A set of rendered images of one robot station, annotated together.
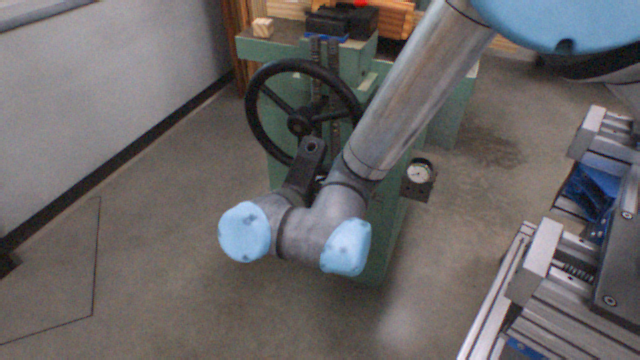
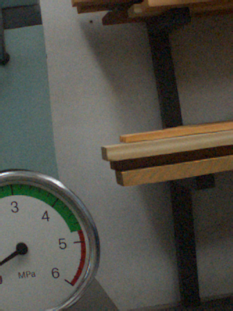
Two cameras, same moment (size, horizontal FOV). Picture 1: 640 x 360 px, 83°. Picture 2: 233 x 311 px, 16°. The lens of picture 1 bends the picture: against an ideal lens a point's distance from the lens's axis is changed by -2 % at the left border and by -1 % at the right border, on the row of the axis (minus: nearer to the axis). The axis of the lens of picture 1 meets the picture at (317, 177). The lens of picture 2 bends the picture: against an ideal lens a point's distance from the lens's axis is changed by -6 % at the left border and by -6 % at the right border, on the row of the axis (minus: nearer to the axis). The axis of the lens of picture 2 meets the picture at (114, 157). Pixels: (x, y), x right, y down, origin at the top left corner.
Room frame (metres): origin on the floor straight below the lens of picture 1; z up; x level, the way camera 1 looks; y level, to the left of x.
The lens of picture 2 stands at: (0.38, -0.12, 0.71)
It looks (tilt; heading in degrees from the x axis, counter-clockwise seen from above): 3 degrees down; 329
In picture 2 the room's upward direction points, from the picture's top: 7 degrees counter-clockwise
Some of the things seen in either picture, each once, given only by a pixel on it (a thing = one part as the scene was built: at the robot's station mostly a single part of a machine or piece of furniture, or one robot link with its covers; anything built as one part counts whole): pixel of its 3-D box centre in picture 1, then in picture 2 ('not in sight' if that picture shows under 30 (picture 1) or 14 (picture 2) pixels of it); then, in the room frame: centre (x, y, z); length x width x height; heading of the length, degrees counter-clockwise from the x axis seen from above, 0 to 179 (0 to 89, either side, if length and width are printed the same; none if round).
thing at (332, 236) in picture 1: (329, 232); not in sight; (0.32, -0.02, 0.86); 0.11 x 0.11 x 0.08; 70
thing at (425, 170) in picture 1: (419, 172); (23, 264); (0.69, -0.26, 0.65); 0.06 x 0.04 x 0.08; 67
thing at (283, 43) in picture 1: (350, 57); not in sight; (0.88, -0.08, 0.87); 0.61 x 0.30 x 0.06; 67
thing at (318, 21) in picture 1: (342, 20); not in sight; (0.80, -0.05, 0.99); 0.13 x 0.11 x 0.06; 67
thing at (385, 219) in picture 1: (355, 160); not in sight; (1.10, -0.15, 0.36); 0.58 x 0.45 x 0.71; 157
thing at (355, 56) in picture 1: (339, 52); not in sight; (0.80, -0.05, 0.92); 0.15 x 0.13 x 0.09; 67
